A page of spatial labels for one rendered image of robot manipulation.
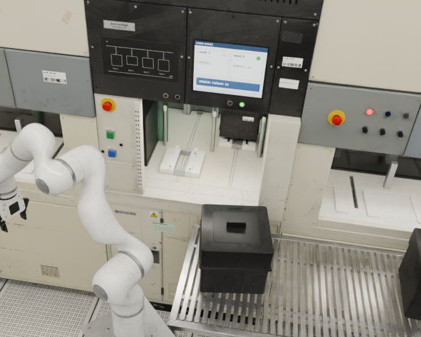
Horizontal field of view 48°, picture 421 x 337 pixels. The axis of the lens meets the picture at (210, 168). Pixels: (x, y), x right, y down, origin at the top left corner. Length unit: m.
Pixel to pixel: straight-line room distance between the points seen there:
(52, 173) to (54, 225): 1.22
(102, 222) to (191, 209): 0.86
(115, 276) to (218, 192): 0.95
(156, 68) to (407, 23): 0.95
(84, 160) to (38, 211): 1.16
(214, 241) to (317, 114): 0.66
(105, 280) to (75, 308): 1.46
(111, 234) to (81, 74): 0.78
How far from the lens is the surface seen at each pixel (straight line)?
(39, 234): 2.75
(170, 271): 2.66
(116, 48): 1.97
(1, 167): 1.77
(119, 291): 1.57
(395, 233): 2.40
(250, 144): 2.69
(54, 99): 2.17
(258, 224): 1.99
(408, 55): 1.92
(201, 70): 1.91
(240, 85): 1.92
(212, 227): 1.96
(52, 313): 3.02
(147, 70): 1.96
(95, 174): 1.53
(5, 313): 3.10
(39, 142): 1.53
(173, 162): 2.50
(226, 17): 1.82
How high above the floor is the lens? 2.35
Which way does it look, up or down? 36 degrees down
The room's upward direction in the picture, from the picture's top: 4 degrees clockwise
